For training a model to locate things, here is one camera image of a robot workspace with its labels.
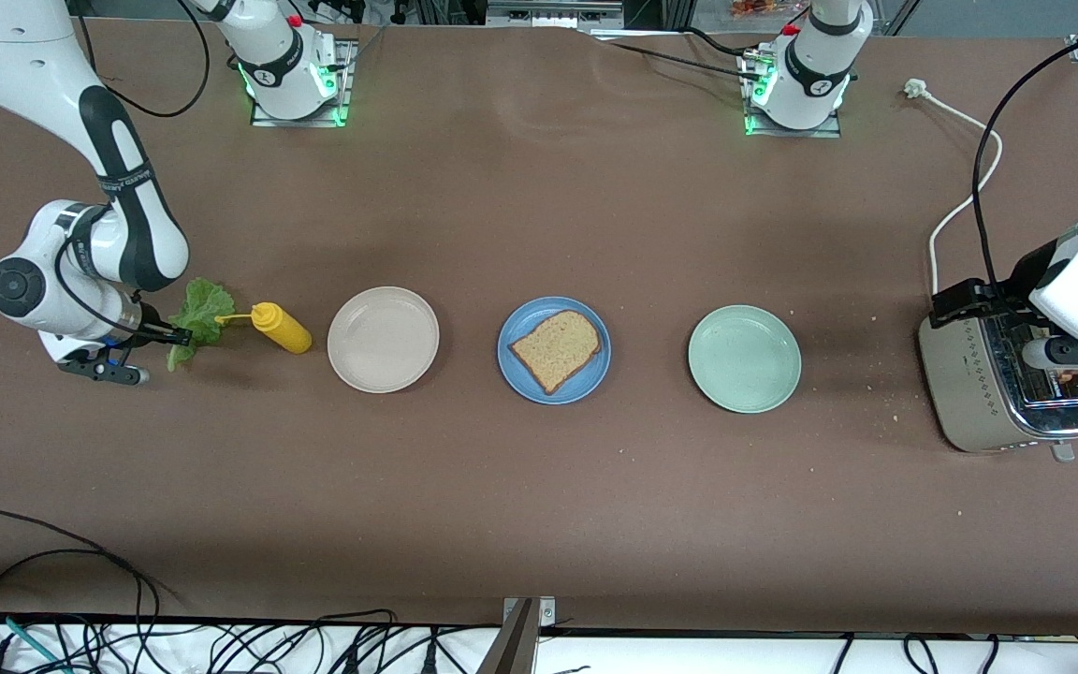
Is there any green lettuce leaf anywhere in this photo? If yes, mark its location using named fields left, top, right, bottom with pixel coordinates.
left=167, top=277, right=237, bottom=373

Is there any yellow mustard squeeze bottle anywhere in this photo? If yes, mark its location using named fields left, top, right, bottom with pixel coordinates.
left=213, top=301, right=313, bottom=356

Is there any light brown bread slice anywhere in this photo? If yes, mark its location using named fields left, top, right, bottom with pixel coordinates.
left=508, top=309, right=604, bottom=396

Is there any beige round plate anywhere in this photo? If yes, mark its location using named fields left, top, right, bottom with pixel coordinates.
left=327, top=286, right=441, bottom=394

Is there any green round plate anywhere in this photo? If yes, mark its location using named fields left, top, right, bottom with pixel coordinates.
left=687, top=304, right=803, bottom=415

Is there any blue round plate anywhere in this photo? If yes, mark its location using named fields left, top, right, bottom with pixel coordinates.
left=497, top=296, right=612, bottom=405

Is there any beige chrome toaster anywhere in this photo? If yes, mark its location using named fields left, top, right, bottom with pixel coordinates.
left=917, top=300, right=1078, bottom=463

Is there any orange snack bag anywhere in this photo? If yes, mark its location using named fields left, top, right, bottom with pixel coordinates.
left=729, top=0, right=807, bottom=20

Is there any grey power strip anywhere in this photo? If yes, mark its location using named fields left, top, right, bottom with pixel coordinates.
left=486, top=0, right=626, bottom=29

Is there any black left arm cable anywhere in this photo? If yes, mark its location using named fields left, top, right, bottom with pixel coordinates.
left=972, top=23, right=1078, bottom=293

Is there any black right arm loop cable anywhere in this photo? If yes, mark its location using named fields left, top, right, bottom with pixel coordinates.
left=76, top=0, right=212, bottom=120

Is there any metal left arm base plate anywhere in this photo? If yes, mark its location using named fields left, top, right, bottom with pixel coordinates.
left=743, top=47, right=844, bottom=139

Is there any white toaster power cord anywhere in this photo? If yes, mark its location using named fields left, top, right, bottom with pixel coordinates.
left=904, top=79, right=1005, bottom=299

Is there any long black looped cable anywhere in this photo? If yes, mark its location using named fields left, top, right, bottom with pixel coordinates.
left=0, top=508, right=186, bottom=674

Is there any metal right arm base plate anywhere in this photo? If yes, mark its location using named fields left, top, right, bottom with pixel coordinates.
left=251, top=39, right=355, bottom=128

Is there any teal cable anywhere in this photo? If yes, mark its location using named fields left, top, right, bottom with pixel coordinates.
left=0, top=608, right=67, bottom=674

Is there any black base supply cable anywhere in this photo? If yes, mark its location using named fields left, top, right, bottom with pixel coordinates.
left=586, top=26, right=765, bottom=85

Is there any black cable with plug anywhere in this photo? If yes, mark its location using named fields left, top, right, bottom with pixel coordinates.
left=314, top=613, right=400, bottom=674
left=399, top=623, right=465, bottom=674

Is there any grey metal edge bracket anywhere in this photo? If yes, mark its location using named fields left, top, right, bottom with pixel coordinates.
left=475, top=596, right=559, bottom=674

